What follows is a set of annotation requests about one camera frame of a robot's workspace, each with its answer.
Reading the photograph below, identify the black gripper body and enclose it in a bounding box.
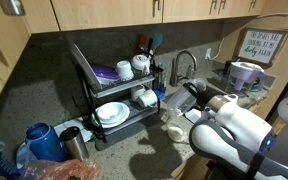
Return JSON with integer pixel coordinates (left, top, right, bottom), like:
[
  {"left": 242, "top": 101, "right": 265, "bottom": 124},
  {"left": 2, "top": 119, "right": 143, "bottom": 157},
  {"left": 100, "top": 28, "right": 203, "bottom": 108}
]
[{"left": 193, "top": 87, "right": 216, "bottom": 108}]

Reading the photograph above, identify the white bowl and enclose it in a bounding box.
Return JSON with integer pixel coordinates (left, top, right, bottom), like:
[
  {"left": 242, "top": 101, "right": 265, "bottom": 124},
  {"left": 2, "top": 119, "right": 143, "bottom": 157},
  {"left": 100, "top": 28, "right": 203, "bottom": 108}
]
[{"left": 96, "top": 102, "right": 127, "bottom": 122}]

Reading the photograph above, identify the purple bowl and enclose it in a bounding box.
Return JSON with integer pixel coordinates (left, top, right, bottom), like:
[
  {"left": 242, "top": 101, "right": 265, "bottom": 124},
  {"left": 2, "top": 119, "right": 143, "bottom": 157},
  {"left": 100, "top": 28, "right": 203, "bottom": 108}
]
[{"left": 89, "top": 63, "right": 121, "bottom": 86}]

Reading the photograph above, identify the stainless steel sink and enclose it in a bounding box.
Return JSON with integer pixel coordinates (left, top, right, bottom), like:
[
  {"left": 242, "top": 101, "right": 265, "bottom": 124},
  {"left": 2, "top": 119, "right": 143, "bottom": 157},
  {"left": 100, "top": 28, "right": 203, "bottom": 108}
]
[{"left": 202, "top": 68, "right": 233, "bottom": 96}]

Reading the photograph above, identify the steel kitchen faucet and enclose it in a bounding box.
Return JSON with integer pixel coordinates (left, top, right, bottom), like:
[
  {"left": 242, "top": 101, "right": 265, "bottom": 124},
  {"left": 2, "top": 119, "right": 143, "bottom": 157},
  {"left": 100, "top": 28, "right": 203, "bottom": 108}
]
[{"left": 168, "top": 49, "right": 198, "bottom": 88}]

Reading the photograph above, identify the blue dish soap bottle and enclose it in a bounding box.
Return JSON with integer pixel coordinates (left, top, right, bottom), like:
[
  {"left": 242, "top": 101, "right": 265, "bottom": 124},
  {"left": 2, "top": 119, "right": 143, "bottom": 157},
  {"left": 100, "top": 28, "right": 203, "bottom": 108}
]
[{"left": 153, "top": 60, "right": 169, "bottom": 101}]

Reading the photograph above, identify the black utensil holder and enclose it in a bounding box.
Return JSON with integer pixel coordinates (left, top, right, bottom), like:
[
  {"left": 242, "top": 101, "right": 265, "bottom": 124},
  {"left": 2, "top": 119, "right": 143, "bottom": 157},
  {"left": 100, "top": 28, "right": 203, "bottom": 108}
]
[{"left": 149, "top": 63, "right": 162, "bottom": 92}]

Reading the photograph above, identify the white water filter pitcher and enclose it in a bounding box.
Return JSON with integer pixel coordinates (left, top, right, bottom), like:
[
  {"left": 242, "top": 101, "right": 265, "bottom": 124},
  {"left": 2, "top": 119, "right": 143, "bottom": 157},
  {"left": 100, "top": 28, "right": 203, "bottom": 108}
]
[{"left": 228, "top": 60, "right": 268, "bottom": 93}]

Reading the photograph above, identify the printed white mug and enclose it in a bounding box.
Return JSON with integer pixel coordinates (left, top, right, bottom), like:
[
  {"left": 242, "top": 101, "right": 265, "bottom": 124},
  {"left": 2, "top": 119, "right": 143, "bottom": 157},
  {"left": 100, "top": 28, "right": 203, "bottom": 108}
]
[{"left": 130, "top": 54, "right": 152, "bottom": 76}]

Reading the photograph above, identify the black spatula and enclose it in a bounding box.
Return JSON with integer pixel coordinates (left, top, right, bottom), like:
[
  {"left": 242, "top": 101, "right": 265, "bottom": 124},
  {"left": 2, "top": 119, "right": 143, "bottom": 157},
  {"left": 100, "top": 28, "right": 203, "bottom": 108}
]
[{"left": 146, "top": 37, "right": 154, "bottom": 58}]

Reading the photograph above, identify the teal spatula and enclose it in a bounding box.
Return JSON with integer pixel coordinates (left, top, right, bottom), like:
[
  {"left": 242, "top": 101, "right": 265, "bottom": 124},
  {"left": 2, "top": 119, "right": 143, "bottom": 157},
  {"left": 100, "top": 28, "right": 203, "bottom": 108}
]
[{"left": 150, "top": 32, "right": 164, "bottom": 52}]

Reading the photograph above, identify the black two-tier dish rack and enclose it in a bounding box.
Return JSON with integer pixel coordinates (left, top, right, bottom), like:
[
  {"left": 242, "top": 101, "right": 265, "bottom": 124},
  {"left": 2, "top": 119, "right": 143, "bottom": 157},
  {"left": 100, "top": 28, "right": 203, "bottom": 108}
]
[{"left": 74, "top": 64, "right": 162, "bottom": 145}]

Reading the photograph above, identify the red spatula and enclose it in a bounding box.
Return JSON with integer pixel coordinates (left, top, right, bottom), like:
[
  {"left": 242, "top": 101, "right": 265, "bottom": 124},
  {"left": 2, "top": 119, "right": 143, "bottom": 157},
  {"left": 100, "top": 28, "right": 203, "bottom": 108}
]
[{"left": 137, "top": 33, "right": 149, "bottom": 53}]

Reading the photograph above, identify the wooden base cabinet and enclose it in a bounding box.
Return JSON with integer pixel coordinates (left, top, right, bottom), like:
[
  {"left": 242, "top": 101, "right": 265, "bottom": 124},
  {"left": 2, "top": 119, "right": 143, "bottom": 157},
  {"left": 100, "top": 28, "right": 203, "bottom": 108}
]
[{"left": 169, "top": 153, "right": 215, "bottom": 180}]

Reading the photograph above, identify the dark drip mat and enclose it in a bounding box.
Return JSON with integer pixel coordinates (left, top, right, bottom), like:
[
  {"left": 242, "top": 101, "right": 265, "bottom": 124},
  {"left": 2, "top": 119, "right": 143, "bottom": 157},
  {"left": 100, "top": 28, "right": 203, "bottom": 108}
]
[{"left": 94, "top": 113, "right": 162, "bottom": 152}]

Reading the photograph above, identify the framed text sign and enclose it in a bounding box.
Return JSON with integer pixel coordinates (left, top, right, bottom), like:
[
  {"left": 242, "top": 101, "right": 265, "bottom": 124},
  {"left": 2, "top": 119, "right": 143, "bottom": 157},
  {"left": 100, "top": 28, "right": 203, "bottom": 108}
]
[{"left": 235, "top": 26, "right": 288, "bottom": 67}]

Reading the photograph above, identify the large white plate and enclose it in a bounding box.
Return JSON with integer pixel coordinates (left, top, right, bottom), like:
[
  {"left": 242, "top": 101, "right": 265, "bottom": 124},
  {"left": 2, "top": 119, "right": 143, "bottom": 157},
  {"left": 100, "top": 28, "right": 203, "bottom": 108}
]
[{"left": 67, "top": 37, "right": 102, "bottom": 92}]

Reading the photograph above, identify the stainless steel tumbler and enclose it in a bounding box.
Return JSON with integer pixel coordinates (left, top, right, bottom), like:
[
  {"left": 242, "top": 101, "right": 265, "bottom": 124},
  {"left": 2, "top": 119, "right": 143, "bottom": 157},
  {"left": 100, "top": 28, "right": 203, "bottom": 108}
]
[{"left": 58, "top": 126, "right": 90, "bottom": 162}]

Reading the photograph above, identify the red plastic bag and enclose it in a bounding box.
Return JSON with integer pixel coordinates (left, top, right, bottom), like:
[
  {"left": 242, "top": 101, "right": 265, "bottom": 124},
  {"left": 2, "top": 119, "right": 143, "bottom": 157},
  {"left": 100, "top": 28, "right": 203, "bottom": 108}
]
[{"left": 17, "top": 158, "right": 102, "bottom": 180}]

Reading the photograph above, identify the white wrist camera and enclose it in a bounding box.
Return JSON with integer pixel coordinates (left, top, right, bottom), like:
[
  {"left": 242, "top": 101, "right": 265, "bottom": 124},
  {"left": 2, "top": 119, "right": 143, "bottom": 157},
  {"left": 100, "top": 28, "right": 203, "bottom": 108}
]
[{"left": 184, "top": 108, "right": 203, "bottom": 125}]

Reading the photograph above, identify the white wall outlet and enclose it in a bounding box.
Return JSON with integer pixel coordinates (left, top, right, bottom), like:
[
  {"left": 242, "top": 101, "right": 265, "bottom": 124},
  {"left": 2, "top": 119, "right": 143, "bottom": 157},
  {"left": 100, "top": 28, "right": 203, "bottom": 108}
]
[{"left": 204, "top": 47, "right": 213, "bottom": 61}]

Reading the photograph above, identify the white power cable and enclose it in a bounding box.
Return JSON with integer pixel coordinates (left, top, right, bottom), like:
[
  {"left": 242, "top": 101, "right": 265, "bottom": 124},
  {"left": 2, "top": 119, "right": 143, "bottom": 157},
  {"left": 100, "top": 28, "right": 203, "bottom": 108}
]
[{"left": 212, "top": 31, "right": 227, "bottom": 61}]

